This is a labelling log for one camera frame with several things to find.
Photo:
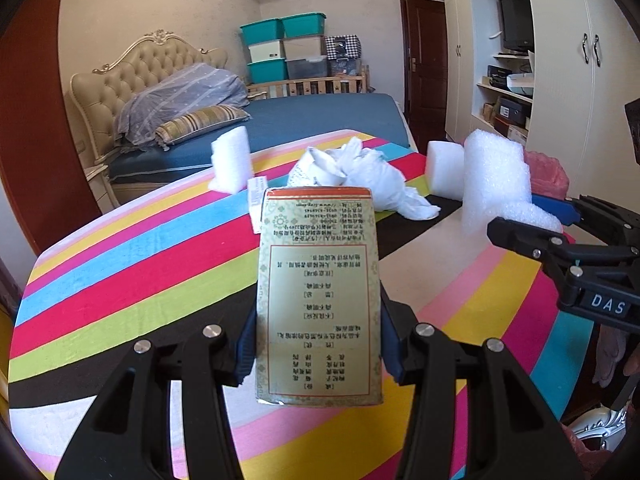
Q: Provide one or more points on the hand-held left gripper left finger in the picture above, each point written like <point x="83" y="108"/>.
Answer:
<point x="247" y="345"/>

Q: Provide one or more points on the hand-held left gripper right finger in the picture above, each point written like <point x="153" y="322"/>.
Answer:
<point x="392" y="345"/>

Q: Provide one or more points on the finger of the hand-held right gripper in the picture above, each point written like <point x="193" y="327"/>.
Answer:
<point x="552" y="209"/>
<point x="520" y="235"/>

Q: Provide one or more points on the waste bin with pink bag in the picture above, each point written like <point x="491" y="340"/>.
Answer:
<point x="547" y="175"/>

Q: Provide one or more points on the tall white foam block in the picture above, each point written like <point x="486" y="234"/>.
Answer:
<point x="495" y="180"/>

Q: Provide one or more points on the beige medicine box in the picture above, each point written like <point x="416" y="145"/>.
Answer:
<point x="320" y="285"/>

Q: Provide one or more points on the white plastic bag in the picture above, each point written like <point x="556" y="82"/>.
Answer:
<point x="370" y="180"/>

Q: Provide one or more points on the person's right hand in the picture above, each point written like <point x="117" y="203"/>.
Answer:
<point x="610" y="355"/>

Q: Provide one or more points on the cardboard box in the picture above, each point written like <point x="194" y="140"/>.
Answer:
<point x="518" y="133"/>

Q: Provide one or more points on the black safe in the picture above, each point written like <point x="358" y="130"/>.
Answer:
<point x="515" y="110"/>

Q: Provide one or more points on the colourful striped tablecloth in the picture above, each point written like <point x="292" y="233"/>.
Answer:
<point x="150" y="285"/>

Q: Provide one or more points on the white carved chair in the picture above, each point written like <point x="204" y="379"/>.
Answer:
<point x="597" y="427"/>

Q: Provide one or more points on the white built-in wardrobe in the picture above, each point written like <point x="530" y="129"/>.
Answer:
<point x="575" y="85"/>

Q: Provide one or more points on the small white box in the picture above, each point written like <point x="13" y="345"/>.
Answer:
<point x="256" y="205"/>

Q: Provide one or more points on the black shelf device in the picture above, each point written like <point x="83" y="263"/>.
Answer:
<point x="499" y="75"/>

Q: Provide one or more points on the dark brown room door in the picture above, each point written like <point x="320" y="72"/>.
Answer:
<point x="425" y="70"/>

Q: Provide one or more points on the black television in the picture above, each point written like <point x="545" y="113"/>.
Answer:
<point x="517" y="20"/>

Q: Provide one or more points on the cream nightstand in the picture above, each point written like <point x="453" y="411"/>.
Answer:
<point x="102" y="190"/>

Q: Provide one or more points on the striped pillow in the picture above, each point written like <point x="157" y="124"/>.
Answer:
<point x="200" y="122"/>

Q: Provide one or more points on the blue bed mattress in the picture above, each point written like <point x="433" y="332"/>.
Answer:
<point x="320" y="115"/>

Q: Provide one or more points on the dark fabric bag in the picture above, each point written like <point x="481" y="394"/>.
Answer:
<point x="344" y="67"/>

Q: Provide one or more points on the black white checkered bag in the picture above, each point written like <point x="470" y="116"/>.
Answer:
<point x="342" y="46"/>

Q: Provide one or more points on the grey blue pillow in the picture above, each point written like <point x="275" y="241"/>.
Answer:
<point x="175" y="95"/>

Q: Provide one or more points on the clear plastic storage box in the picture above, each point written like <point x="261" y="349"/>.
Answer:
<point x="306" y="67"/>

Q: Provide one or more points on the teal plastic storage box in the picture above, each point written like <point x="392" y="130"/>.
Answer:
<point x="304" y="24"/>
<point x="267" y="71"/>
<point x="262" y="32"/>

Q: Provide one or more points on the grey plastic storage box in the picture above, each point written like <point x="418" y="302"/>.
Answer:
<point x="304" y="46"/>

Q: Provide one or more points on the cream plastic storage box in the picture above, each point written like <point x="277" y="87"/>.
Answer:
<point x="267" y="51"/>

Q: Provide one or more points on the beige tufted bed headboard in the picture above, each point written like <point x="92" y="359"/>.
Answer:
<point x="115" y="75"/>

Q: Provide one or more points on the wooden crib rail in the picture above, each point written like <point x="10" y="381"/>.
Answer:
<point x="310" y="86"/>

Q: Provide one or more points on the wall socket panel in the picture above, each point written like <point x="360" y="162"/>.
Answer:
<point x="80" y="146"/>

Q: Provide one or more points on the brown wooden door frame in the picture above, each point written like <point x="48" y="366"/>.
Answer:
<point x="30" y="135"/>

